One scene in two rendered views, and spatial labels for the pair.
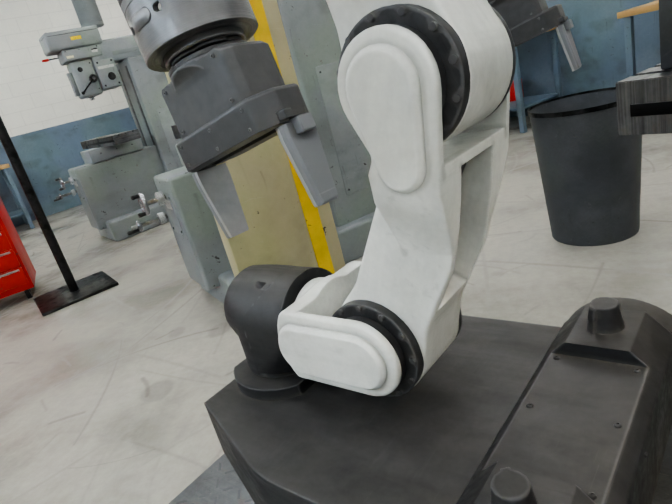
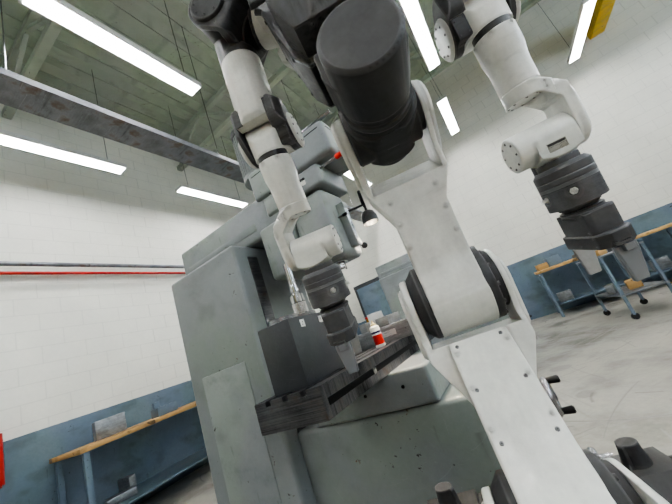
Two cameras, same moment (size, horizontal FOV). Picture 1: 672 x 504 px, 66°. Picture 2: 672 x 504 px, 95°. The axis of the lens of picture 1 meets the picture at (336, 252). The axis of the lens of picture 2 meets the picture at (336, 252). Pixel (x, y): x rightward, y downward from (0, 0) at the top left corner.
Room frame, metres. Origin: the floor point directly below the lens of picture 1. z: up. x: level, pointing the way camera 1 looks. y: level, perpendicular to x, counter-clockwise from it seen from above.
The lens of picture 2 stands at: (1.06, 0.29, 1.00)
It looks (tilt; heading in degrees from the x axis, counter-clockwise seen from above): 15 degrees up; 239
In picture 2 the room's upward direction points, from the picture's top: 20 degrees counter-clockwise
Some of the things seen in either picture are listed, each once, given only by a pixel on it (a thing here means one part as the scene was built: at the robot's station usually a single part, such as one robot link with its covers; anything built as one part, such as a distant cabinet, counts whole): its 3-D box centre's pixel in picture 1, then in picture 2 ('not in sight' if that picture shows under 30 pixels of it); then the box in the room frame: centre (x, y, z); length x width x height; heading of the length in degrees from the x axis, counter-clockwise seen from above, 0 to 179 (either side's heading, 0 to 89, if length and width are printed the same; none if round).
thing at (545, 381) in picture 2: not in sight; (539, 398); (0.10, -0.43, 0.62); 0.16 x 0.12 x 0.12; 122
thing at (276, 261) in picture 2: not in sight; (296, 248); (0.47, -1.03, 1.47); 0.24 x 0.19 x 0.26; 32
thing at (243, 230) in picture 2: not in sight; (244, 241); (0.63, -1.28, 1.66); 0.80 x 0.23 x 0.20; 122
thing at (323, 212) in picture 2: not in sight; (326, 231); (0.37, -0.86, 1.47); 0.21 x 0.19 x 0.32; 32
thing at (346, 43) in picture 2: not in sight; (369, 88); (0.70, -0.01, 1.37); 0.28 x 0.13 x 0.18; 47
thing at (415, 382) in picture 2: not in sight; (384, 384); (0.37, -0.86, 0.78); 0.50 x 0.35 x 0.12; 122
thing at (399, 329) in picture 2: not in sight; (386, 328); (0.22, -0.92, 0.97); 0.35 x 0.15 x 0.11; 121
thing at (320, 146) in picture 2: not in sight; (301, 170); (0.37, -0.87, 1.81); 0.47 x 0.26 x 0.16; 122
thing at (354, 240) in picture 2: not in sight; (348, 224); (0.31, -0.77, 1.45); 0.04 x 0.04 x 0.21; 32
